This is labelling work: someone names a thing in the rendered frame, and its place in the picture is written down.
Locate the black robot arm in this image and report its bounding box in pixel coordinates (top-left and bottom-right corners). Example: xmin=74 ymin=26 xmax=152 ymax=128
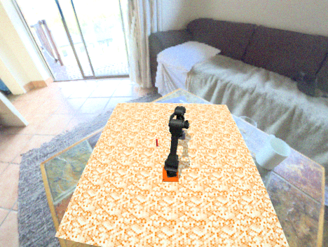
xmin=164 ymin=106 xmax=190 ymax=178

